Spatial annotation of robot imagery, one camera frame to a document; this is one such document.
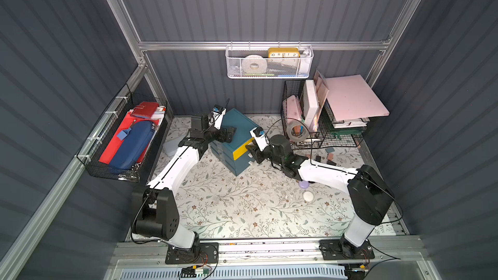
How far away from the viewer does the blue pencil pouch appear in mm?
651

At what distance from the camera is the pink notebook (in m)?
1.04

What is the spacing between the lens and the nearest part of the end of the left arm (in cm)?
63
